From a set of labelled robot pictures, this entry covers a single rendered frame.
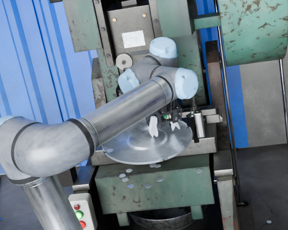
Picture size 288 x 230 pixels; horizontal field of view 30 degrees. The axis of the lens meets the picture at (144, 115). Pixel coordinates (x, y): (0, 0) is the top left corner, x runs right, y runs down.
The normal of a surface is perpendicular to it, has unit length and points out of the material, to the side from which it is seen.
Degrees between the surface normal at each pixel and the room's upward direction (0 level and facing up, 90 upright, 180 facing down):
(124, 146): 7
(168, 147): 7
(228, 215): 90
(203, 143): 90
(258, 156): 0
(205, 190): 90
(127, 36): 90
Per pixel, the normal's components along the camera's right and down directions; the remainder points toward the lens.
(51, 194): 0.61, 0.22
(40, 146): -0.07, -0.20
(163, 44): -0.04, -0.72
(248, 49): 0.06, 0.93
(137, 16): -0.11, 0.39
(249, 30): 0.01, 0.84
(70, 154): 0.41, 0.33
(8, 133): -0.55, -0.52
